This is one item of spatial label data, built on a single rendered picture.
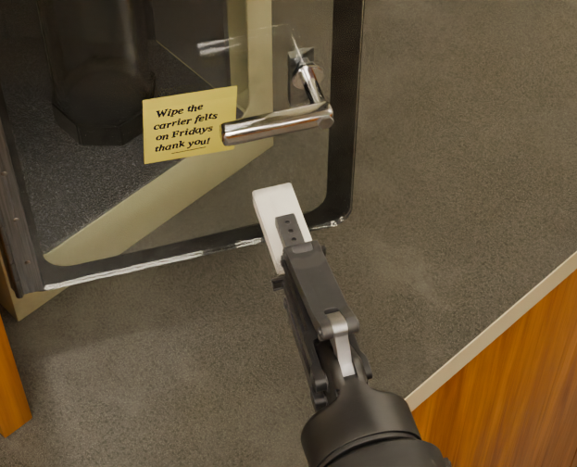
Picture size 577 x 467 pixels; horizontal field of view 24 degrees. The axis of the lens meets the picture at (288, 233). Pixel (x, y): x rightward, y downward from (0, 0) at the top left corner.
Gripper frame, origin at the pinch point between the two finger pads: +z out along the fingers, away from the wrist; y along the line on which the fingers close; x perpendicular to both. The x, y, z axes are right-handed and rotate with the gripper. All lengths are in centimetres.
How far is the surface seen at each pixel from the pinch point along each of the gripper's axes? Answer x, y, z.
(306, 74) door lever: -5.7, 0.7, 13.7
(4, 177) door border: 19.1, -4.3, 14.2
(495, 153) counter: -28.5, -25.9, 21.9
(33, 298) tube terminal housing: 19.5, -24.0, 16.0
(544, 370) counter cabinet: -36, -59, 14
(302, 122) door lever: -4.1, 0.5, 9.0
